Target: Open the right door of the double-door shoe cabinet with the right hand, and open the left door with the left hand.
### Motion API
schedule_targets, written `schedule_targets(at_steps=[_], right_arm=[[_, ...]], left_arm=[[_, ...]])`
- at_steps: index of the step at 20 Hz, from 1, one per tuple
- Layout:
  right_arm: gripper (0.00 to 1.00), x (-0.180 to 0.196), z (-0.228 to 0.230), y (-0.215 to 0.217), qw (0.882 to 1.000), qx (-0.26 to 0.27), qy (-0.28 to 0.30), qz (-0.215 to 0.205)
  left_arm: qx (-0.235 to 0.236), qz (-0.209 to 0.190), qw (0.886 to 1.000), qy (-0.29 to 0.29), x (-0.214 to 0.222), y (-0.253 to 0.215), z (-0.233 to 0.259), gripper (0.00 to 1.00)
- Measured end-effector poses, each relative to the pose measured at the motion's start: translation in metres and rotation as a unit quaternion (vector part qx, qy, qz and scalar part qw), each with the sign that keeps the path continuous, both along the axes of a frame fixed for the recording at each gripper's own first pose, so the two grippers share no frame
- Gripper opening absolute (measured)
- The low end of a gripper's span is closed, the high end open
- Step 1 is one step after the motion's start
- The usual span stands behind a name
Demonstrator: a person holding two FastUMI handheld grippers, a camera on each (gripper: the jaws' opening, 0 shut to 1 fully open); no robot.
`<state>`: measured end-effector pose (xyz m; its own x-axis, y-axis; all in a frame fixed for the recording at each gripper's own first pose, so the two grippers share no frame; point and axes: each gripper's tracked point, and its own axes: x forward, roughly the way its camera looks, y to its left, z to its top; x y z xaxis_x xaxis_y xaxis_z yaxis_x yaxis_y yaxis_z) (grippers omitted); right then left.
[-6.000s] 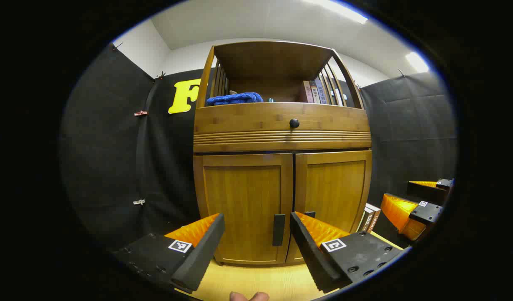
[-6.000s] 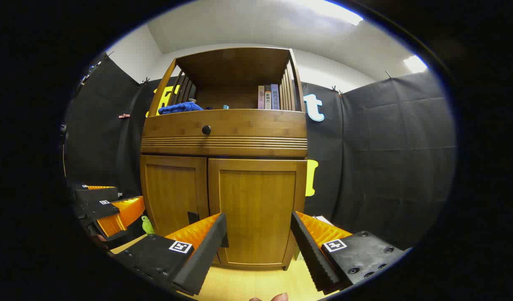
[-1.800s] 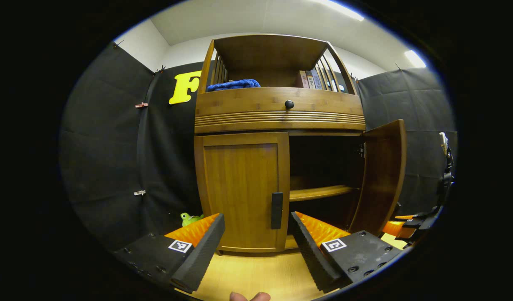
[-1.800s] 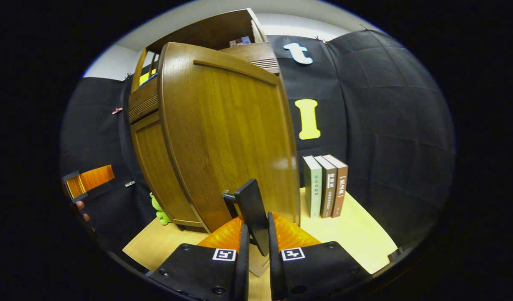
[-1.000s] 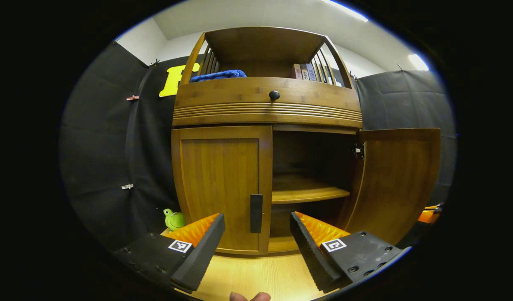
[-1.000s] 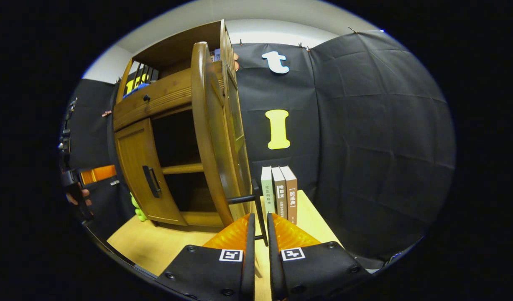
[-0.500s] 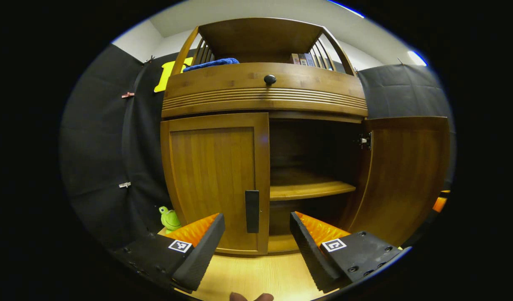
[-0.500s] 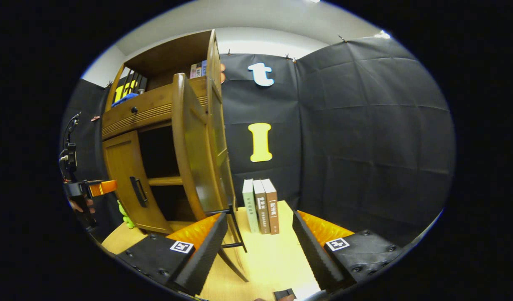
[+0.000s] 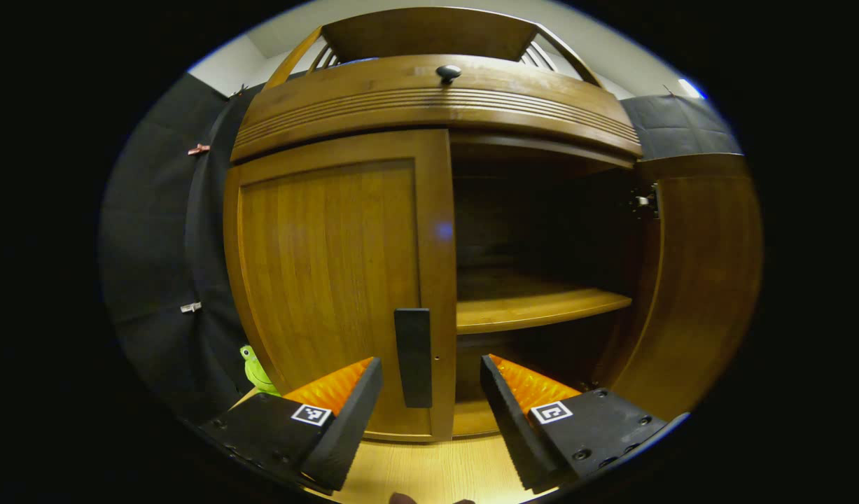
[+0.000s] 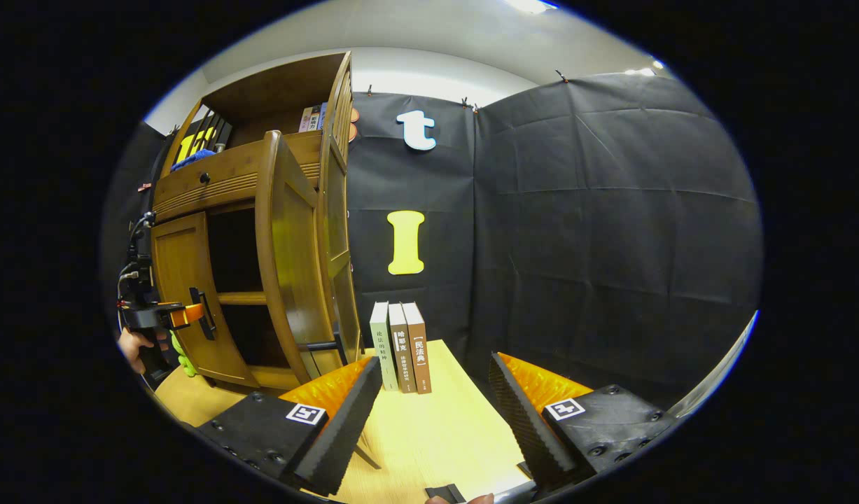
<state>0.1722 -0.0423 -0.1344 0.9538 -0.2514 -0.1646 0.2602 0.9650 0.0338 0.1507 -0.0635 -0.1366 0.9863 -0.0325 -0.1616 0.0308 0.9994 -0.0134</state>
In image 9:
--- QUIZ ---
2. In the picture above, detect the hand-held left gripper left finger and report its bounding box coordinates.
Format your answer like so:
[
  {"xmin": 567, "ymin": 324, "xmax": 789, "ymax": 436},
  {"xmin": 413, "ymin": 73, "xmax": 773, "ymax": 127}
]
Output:
[{"xmin": 198, "ymin": 357, "xmax": 384, "ymax": 492}]

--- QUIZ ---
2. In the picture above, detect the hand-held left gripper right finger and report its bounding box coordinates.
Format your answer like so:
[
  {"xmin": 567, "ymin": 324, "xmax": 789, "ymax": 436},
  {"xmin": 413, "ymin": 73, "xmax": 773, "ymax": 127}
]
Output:
[{"xmin": 480, "ymin": 353, "xmax": 671, "ymax": 494}]

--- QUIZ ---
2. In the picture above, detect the wooden cabinet door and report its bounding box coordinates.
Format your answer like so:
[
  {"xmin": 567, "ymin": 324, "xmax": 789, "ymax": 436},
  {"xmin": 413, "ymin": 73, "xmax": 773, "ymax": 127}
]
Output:
[
  {"xmin": 608, "ymin": 154, "xmax": 764, "ymax": 421},
  {"xmin": 223, "ymin": 128, "xmax": 458, "ymax": 443}
]

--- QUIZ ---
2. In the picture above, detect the wooden double-door shoe cabinet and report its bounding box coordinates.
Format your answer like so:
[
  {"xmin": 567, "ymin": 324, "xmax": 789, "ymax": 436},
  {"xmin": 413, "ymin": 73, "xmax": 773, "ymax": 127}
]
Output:
[{"xmin": 223, "ymin": 7, "xmax": 764, "ymax": 443}]

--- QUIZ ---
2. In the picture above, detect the metal door hinge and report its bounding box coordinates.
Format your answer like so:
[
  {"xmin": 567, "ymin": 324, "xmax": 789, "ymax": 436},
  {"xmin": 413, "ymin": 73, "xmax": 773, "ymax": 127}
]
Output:
[{"xmin": 629, "ymin": 183, "xmax": 659, "ymax": 219}]

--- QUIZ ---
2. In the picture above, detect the wooden cabinet drawer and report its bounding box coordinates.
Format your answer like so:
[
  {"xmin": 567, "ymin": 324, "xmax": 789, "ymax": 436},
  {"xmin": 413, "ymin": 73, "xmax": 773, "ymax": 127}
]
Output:
[{"xmin": 231, "ymin": 55, "xmax": 642, "ymax": 163}]

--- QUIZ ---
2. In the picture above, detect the green toy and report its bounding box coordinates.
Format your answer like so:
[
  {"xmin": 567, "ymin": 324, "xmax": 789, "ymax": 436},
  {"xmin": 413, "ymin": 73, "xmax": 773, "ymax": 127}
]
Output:
[{"xmin": 239, "ymin": 344, "xmax": 281, "ymax": 398}]

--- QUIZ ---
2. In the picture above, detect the wooden inner shelf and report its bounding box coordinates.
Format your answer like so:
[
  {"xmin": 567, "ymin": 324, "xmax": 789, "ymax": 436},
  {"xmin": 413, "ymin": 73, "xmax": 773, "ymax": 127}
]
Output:
[{"xmin": 456, "ymin": 269, "xmax": 633, "ymax": 335}]

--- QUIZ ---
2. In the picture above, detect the black backdrop cloth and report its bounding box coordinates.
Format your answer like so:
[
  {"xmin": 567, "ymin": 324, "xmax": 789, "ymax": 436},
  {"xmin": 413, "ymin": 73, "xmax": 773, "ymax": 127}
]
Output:
[{"xmin": 99, "ymin": 73, "xmax": 743, "ymax": 424}]

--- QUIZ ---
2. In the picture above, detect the black left door handle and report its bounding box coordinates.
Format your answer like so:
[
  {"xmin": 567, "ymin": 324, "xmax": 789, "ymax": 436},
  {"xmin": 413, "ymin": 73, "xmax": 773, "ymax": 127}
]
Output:
[{"xmin": 394, "ymin": 308, "xmax": 433, "ymax": 409}]

